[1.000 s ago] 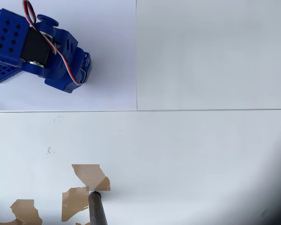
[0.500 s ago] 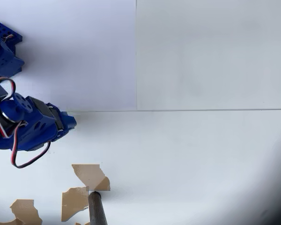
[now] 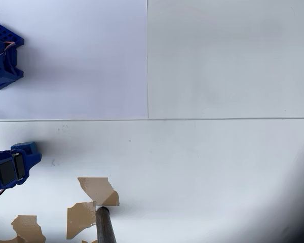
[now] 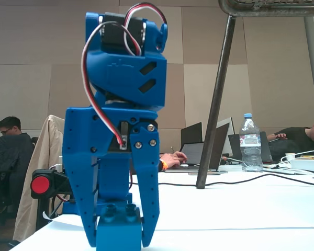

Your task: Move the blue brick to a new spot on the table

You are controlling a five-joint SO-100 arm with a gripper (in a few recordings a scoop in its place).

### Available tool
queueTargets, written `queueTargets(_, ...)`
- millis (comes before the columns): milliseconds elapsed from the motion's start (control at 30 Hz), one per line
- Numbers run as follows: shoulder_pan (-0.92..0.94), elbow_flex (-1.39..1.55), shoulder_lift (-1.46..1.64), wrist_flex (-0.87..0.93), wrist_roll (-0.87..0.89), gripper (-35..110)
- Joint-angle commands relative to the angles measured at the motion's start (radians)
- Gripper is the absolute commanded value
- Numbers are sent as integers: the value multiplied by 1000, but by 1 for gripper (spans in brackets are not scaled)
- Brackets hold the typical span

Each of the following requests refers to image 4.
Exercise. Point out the silver laptop lid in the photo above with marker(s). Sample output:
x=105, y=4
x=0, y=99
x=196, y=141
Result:
x=226, y=123

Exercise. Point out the typing hand with orange wristband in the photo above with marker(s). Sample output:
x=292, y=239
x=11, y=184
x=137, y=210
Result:
x=172, y=159

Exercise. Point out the dark metal slanted leg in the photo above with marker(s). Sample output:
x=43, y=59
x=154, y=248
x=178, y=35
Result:
x=217, y=104

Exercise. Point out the black laptop behind bottle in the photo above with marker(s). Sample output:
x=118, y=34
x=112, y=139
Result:
x=265, y=149

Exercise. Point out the laptop with lit screen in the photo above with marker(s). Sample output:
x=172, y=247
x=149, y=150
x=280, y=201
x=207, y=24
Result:
x=195, y=153

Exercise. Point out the dark metal frame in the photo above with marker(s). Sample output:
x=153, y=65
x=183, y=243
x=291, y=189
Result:
x=272, y=7

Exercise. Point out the clear plastic water bottle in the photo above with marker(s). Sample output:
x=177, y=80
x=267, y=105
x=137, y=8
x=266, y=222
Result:
x=250, y=151

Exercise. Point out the dark grey open laptop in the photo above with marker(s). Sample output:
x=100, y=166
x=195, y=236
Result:
x=219, y=151

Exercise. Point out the man with glasses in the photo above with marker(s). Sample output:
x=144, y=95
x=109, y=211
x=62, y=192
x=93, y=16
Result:
x=8, y=146

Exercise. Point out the black laptop lid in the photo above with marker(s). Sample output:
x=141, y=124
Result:
x=191, y=132

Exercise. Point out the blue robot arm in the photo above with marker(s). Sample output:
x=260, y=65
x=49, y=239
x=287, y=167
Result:
x=120, y=78

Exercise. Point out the black clamp with red knob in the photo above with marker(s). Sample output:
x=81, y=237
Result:
x=40, y=184

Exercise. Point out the blue toy brick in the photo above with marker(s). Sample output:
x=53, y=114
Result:
x=119, y=235

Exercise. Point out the white cup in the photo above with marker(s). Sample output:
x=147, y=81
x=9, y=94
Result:
x=290, y=157

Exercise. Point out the man in dark green t-shirt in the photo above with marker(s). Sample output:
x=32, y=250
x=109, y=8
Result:
x=298, y=143

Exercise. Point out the white flat box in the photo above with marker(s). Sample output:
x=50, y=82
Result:
x=307, y=164

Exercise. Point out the beige jacket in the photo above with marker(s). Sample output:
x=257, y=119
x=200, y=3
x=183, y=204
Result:
x=34, y=170

